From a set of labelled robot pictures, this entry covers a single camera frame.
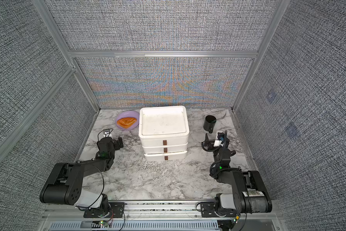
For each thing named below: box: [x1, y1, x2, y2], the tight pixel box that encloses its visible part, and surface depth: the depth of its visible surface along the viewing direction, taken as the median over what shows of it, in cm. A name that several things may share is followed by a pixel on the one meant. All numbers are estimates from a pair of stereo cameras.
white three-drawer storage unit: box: [138, 105, 190, 162], surface depth 83 cm
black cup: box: [203, 115, 217, 134], surface depth 103 cm
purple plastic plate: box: [114, 110, 140, 131], surface depth 111 cm
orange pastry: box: [116, 116, 137, 129], surface depth 109 cm
